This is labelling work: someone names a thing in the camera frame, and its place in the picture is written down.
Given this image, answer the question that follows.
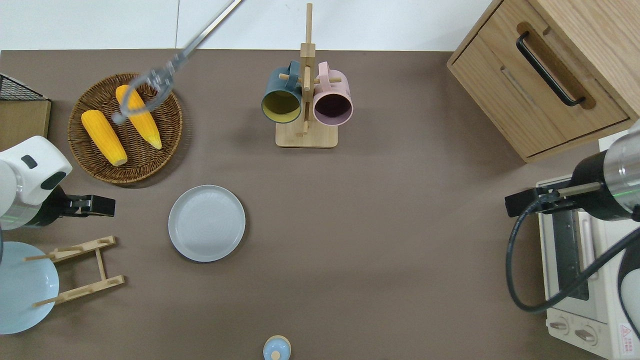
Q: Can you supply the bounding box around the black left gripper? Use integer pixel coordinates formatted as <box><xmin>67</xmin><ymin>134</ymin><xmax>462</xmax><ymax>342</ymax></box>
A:
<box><xmin>64</xmin><ymin>194</ymin><xmax>116</xmax><ymax>219</ymax></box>

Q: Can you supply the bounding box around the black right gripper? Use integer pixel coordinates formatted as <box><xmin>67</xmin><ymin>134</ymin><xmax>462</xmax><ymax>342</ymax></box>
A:
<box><xmin>504</xmin><ymin>187</ymin><xmax>574</xmax><ymax>219</ymax></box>

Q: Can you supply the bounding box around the gray plate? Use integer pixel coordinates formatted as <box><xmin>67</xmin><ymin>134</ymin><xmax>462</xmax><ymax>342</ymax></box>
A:
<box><xmin>168</xmin><ymin>185</ymin><xmax>246</xmax><ymax>263</ymax></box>

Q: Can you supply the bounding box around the wooden plate rack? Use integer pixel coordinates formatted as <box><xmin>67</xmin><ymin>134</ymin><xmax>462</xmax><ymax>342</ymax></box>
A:
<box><xmin>24</xmin><ymin>236</ymin><xmax>125</xmax><ymax>307</ymax></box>

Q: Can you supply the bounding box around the light blue plate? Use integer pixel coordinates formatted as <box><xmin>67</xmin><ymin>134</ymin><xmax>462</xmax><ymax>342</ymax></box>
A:
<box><xmin>0</xmin><ymin>241</ymin><xmax>60</xmax><ymax>335</ymax></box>

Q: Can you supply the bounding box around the round wicker basket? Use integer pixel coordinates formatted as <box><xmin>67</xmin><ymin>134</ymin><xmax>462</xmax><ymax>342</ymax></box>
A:
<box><xmin>67</xmin><ymin>73</ymin><xmax>184</xmax><ymax>185</ymax></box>

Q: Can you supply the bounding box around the yellow corn cob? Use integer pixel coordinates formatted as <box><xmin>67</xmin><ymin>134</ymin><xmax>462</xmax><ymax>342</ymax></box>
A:
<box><xmin>81</xmin><ymin>109</ymin><xmax>128</xmax><ymax>167</ymax></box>
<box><xmin>115</xmin><ymin>84</ymin><xmax>163</xmax><ymax>150</ymax></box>

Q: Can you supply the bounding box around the wooden drawer cabinet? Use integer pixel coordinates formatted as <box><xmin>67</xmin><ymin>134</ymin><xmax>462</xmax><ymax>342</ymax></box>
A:
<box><xmin>446</xmin><ymin>0</ymin><xmax>640</xmax><ymax>164</ymax></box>

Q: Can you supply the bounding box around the brown table mat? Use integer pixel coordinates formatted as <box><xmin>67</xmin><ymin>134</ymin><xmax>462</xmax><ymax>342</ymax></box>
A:
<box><xmin>0</xmin><ymin>48</ymin><xmax>640</xmax><ymax>360</ymax></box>

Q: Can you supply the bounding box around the white toaster oven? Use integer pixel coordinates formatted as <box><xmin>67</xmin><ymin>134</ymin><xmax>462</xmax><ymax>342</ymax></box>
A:
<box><xmin>536</xmin><ymin>175</ymin><xmax>640</xmax><ymax>360</ymax></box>

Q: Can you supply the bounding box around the dark blue mug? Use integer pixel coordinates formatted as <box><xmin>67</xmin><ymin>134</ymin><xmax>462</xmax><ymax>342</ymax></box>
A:
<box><xmin>261</xmin><ymin>60</ymin><xmax>303</xmax><ymax>124</ymax></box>

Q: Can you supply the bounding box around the pink mug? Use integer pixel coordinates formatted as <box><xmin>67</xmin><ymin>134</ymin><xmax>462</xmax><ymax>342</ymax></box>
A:
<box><xmin>313</xmin><ymin>61</ymin><xmax>354</xmax><ymax>127</ymax></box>

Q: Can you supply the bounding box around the wooden mug rack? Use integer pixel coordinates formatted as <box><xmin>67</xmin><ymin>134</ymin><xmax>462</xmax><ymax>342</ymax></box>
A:
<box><xmin>275</xmin><ymin>2</ymin><xmax>339</xmax><ymax>149</ymax></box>

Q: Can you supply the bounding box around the blue service bell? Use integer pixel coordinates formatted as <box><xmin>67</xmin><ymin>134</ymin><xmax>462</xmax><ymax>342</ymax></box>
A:
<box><xmin>263</xmin><ymin>335</ymin><xmax>292</xmax><ymax>360</ymax></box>

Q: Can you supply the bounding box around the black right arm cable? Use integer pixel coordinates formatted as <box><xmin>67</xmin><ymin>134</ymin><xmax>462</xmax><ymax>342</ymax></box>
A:
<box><xmin>506</xmin><ymin>182</ymin><xmax>640</xmax><ymax>314</ymax></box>

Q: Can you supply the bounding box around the white oven door handle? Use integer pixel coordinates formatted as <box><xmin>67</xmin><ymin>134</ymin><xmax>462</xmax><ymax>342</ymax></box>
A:
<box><xmin>578</xmin><ymin>212</ymin><xmax>599</xmax><ymax>275</ymax></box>

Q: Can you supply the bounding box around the wire and wood shelf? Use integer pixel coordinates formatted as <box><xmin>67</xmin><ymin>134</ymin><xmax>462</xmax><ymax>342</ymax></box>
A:
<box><xmin>0</xmin><ymin>73</ymin><xmax>52</xmax><ymax>151</ymax></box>

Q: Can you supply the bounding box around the black cabinet handle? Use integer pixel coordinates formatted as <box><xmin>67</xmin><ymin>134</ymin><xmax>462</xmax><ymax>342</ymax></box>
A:
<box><xmin>516</xmin><ymin>31</ymin><xmax>586</xmax><ymax>107</ymax></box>

